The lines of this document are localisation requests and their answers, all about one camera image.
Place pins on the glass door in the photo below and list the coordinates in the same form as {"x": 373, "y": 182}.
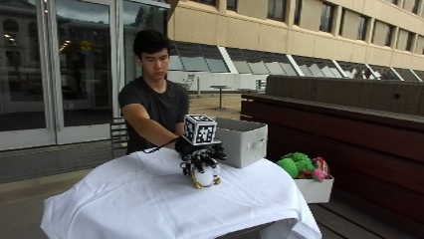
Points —
{"x": 83, "y": 66}

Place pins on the dark wooden bench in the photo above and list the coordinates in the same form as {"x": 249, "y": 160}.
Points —
{"x": 353, "y": 149}

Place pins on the slatted chair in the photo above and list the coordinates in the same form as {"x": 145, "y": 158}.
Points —
{"x": 119, "y": 134}

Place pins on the grey fabric storage box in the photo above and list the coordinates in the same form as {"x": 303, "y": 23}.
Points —
{"x": 242, "y": 142}

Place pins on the the person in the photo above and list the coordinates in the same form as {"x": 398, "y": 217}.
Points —
{"x": 155, "y": 99}

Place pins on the round outdoor table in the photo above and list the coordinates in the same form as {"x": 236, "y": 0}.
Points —
{"x": 220, "y": 94}

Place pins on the white tablecloth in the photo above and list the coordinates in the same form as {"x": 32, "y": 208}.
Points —
{"x": 177, "y": 199}

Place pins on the white cube of black markers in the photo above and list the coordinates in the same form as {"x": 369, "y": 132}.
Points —
{"x": 200, "y": 129}

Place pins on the green soft toy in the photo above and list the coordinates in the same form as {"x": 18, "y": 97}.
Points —
{"x": 297, "y": 163}

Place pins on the red and pink soft toy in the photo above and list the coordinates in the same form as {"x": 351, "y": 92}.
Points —
{"x": 321, "y": 169}

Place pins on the white storage bin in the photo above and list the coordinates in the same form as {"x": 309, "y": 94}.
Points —
{"x": 315, "y": 190}

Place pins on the white penguin soft toy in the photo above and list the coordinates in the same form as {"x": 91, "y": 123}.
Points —
{"x": 206, "y": 176}

